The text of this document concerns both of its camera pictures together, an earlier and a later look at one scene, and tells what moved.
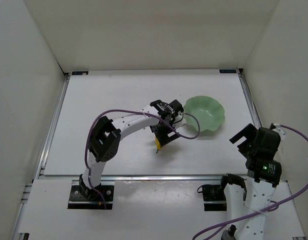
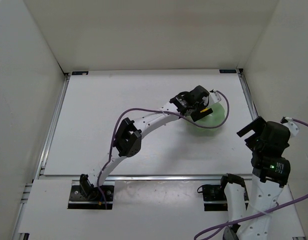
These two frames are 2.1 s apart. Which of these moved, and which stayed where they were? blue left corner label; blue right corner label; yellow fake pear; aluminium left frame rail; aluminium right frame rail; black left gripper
Moved: black left gripper; yellow fake pear
Stayed: blue right corner label; aluminium left frame rail; aluminium right frame rail; blue left corner label
